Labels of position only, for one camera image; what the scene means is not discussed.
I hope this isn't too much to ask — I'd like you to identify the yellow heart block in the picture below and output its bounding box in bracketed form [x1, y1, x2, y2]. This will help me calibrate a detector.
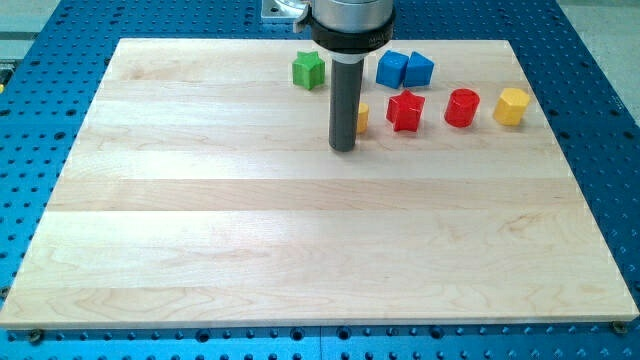
[356, 103, 369, 134]

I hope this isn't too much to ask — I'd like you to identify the right brass board stopper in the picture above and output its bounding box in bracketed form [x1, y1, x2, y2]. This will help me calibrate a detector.
[610, 321, 628, 335]

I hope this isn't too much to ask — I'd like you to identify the green star block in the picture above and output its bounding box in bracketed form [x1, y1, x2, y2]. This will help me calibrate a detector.
[291, 51, 325, 90]

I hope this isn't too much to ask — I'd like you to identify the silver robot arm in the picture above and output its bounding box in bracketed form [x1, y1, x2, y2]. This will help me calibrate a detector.
[293, 0, 395, 152]

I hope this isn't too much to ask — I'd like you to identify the silver mounting bracket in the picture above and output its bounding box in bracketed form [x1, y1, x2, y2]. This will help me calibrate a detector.
[261, 0, 308, 22]

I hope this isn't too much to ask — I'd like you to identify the brass board stopper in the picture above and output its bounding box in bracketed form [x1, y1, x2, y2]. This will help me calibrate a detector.
[26, 329, 45, 344]
[610, 321, 628, 335]

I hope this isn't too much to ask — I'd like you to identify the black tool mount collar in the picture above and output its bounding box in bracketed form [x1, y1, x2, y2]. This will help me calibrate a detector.
[305, 6, 396, 56]

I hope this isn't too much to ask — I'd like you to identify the light wooden board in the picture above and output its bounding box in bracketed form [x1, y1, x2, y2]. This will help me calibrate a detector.
[1, 38, 638, 329]

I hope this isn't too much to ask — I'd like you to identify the blue cube block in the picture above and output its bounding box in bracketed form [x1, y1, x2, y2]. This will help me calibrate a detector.
[376, 50, 409, 89]

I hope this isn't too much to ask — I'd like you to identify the yellow hexagon block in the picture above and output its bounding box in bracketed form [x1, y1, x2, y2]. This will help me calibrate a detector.
[493, 88, 531, 126]

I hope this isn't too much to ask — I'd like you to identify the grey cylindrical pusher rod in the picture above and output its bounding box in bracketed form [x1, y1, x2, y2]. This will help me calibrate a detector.
[329, 60, 364, 152]

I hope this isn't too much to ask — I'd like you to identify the blue triangular block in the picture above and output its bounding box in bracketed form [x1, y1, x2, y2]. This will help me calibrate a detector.
[403, 51, 435, 87]

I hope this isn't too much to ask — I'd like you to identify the red cylinder block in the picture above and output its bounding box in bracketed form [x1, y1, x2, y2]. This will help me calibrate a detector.
[444, 88, 480, 128]

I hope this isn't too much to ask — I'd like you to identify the left brass board stopper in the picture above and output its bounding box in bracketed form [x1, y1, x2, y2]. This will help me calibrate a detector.
[26, 329, 45, 344]

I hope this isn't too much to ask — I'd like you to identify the red star block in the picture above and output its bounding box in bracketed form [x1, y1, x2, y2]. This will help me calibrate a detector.
[386, 90, 426, 132]

